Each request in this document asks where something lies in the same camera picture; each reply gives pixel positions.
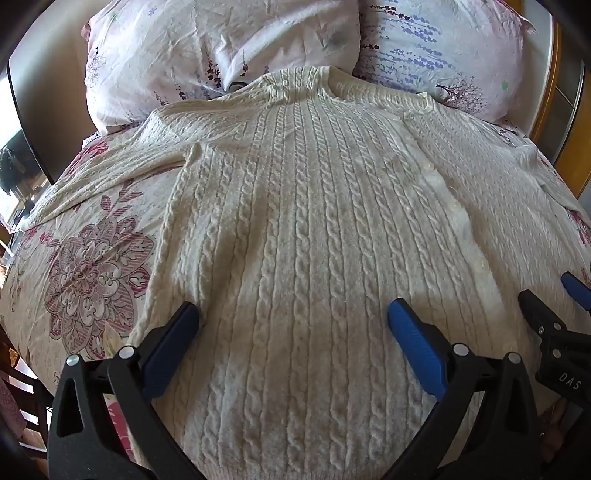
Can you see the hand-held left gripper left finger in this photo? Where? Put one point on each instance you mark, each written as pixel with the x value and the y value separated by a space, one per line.
pixel 170 351

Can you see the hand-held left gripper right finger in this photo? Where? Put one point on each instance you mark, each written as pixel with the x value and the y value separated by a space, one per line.
pixel 416 342

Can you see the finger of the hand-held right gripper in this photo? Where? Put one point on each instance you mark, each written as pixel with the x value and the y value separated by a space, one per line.
pixel 535 310
pixel 578 290

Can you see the person's right hand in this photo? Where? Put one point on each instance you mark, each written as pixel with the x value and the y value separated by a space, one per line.
pixel 555 434

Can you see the floral bedspread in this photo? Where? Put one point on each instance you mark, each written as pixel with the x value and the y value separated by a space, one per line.
pixel 92 277

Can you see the dark wooden chair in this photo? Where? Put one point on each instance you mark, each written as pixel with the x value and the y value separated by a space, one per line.
pixel 23 397

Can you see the wooden headboard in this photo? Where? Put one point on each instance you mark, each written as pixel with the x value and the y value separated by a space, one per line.
pixel 551 97

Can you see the pillow with blue lavender print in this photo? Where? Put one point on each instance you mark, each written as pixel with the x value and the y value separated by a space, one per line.
pixel 438 50

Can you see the pink pillow with purple sprigs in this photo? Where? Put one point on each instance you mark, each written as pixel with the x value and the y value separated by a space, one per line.
pixel 207 50

